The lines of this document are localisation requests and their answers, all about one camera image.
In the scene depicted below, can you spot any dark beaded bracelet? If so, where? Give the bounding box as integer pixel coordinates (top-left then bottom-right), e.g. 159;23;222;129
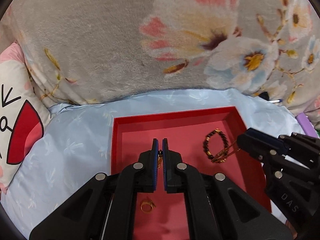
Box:
202;128;230;160

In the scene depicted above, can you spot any red cardboard tray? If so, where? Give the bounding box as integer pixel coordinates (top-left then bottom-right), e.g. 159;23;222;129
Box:
111;107;271;239

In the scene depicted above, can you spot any grey floral blanket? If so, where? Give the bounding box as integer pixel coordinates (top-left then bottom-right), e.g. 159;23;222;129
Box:
1;0;319;127

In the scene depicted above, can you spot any white cartoon face pillow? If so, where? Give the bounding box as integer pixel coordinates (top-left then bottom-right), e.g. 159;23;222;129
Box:
1;42;51;193

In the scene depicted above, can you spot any light blue patterned sheet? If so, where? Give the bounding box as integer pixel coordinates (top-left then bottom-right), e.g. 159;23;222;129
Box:
1;89;303;237

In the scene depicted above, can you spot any purple object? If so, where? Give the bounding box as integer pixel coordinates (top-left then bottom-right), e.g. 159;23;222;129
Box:
296;113;319;138

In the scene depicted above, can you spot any gold ring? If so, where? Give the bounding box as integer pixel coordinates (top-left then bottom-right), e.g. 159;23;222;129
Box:
139;196;156;214

